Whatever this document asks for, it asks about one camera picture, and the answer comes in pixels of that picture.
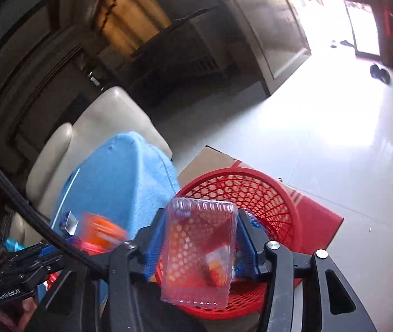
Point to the orange curtains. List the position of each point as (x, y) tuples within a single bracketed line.
[(129, 24)]

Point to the blue tablecloth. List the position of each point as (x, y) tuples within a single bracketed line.
[(125, 180)]

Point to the cream leather sofa right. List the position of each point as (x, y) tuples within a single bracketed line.
[(111, 113)]

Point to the clear plastic clamshell tray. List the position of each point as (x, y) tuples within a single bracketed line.
[(199, 252)]

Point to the red mesh trash basket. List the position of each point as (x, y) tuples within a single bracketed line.
[(245, 295)]

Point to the teal thermos bottle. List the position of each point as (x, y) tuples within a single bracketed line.
[(13, 246)]

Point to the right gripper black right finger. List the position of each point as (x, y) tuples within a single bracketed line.
[(250, 257)]

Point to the white thin stick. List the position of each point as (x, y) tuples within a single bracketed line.
[(64, 193)]

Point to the white baby crib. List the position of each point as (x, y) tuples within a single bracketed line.
[(195, 45)]

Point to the dark blue product box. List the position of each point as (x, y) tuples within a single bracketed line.
[(68, 224)]

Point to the cardboard box on floor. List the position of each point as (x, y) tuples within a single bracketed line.
[(207, 160)]

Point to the orange white medicine box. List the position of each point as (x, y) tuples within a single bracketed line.
[(98, 235)]

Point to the wooden door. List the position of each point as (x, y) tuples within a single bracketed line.
[(274, 32)]

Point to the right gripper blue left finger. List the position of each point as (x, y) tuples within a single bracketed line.
[(149, 241)]

